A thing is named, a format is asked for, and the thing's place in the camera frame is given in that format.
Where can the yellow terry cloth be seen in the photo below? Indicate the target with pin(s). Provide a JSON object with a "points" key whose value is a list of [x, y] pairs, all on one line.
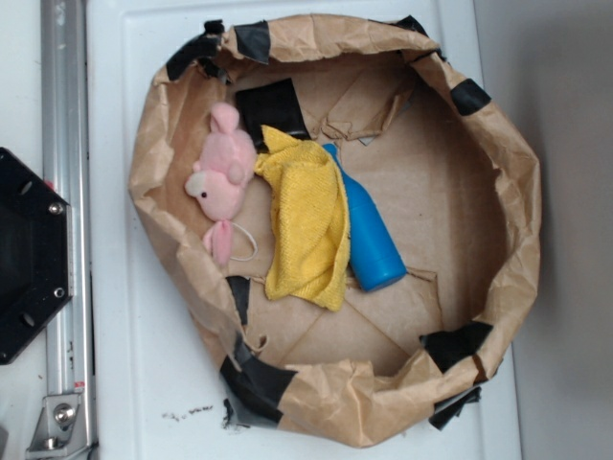
{"points": [[309, 220]]}

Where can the blue plastic bottle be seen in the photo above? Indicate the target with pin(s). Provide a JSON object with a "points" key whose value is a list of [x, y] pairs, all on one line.
{"points": [[375, 260]]}

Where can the pink plush toy animal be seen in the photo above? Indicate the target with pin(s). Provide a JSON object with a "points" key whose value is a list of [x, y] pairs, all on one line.
{"points": [[220, 178]]}

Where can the brown paper bag bin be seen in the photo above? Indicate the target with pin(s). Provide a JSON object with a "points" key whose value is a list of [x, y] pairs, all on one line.
{"points": [[456, 183]]}

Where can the white tray board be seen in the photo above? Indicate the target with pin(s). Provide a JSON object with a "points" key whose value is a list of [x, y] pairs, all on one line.
{"points": [[159, 395]]}

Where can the aluminium extrusion rail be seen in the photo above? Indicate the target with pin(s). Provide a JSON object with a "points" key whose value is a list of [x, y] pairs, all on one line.
{"points": [[69, 335]]}

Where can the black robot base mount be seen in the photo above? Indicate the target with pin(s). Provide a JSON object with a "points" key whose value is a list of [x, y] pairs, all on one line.
{"points": [[35, 263]]}

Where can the metal corner bracket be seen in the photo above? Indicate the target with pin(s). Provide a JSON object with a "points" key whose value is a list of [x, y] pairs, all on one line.
{"points": [[60, 430]]}

